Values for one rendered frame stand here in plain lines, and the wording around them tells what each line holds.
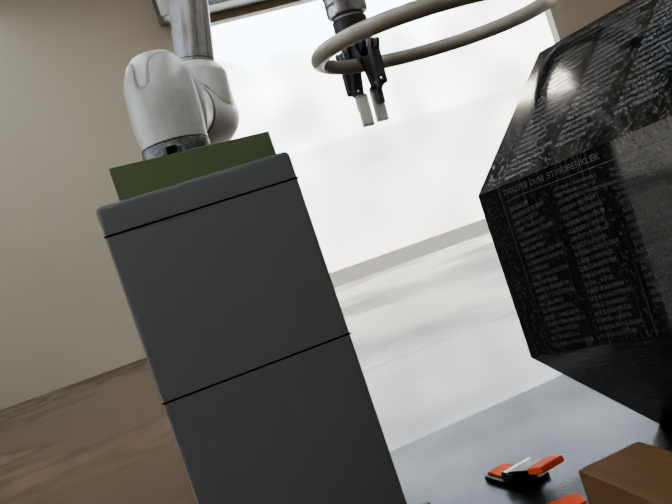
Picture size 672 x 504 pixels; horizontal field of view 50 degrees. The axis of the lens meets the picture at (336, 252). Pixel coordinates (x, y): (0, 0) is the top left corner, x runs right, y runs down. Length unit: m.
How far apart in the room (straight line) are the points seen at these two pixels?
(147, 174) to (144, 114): 0.20
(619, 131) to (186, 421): 0.93
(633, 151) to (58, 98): 7.00
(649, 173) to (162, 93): 1.00
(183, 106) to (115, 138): 6.04
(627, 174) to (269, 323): 0.73
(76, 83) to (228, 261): 6.44
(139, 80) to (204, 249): 0.42
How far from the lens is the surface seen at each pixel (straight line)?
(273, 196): 1.46
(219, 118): 1.78
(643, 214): 1.15
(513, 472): 1.51
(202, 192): 1.45
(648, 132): 1.11
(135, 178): 1.46
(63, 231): 7.55
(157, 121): 1.60
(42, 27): 8.00
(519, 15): 1.58
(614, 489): 1.16
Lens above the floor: 0.61
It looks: 2 degrees down
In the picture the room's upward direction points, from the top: 19 degrees counter-clockwise
